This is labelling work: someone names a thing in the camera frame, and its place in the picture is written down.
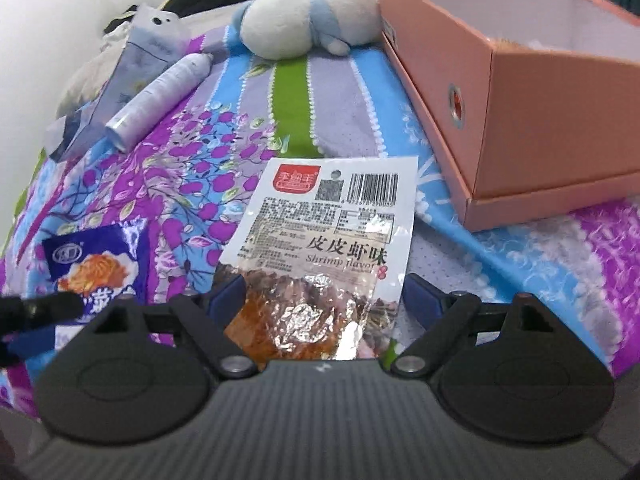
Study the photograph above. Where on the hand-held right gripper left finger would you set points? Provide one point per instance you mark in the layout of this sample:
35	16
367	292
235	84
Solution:
227	296

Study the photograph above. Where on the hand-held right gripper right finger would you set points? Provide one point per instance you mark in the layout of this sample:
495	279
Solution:
420	296

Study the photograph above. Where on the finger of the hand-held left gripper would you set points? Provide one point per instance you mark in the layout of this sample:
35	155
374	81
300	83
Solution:
10	354
40	310

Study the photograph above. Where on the blue snack packet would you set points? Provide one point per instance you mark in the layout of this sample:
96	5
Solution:
100	260

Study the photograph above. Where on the clear foil snack packet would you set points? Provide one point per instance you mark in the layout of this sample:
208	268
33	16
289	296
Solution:
325	220

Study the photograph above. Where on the pink cardboard box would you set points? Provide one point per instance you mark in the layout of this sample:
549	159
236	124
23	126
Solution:
525	125

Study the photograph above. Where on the colourful printed blanket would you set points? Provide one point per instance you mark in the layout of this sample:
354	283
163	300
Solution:
325	110

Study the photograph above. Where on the white cylinder can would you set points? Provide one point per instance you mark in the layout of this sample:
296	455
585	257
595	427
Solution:
155	97

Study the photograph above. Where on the translucent zip bag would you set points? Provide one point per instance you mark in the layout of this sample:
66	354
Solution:
135	55

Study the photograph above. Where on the white blue plush toy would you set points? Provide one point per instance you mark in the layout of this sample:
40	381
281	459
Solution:
280	20

